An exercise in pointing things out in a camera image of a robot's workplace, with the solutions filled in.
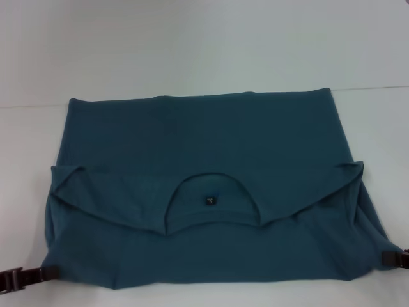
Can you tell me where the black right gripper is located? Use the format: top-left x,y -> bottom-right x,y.
382,248 -> 409,268

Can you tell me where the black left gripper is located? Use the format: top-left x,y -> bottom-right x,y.
0,265 -> 60,294

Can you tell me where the teal t-shirt with FREE print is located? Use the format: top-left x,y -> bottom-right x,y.
40,88 -> 402,290

